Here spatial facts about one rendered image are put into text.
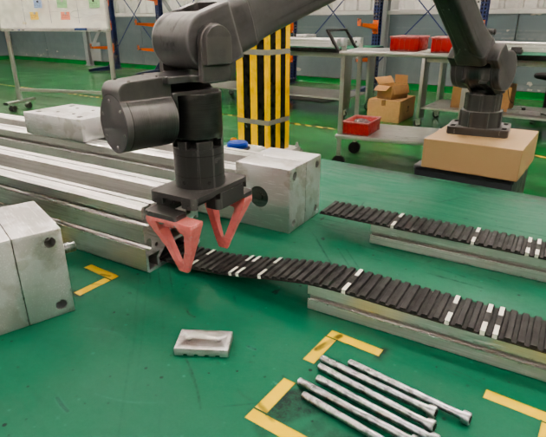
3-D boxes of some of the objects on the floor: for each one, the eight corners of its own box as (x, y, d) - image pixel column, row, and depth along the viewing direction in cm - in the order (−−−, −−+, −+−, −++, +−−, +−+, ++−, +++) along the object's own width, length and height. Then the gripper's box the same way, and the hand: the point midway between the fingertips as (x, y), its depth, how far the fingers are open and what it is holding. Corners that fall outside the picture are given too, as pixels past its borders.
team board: (3, 113, 606) (-34, -67, 532) (32, 107, 650) (1, -60, 577) (110, 119, 569) (86, -73, 496) (132, 111, 614) (113, -65, 540)
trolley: (462, 163, 392) (483, 29, 354) (458, 182, 345) (481, 29, 307) (339, 150, 429) (345, 28, 391) (320, 166, 383) (324, 29, 345)
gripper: (185, 150, 48) (195, 287, 54) (252, 128, 58) (255, 246, 64) (135, 142, 51) (149, 272, 57) (207, 122, 61) (212, 235, 67)
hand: (204, 252), depth 60 cm, fingers open, 8 cm apart
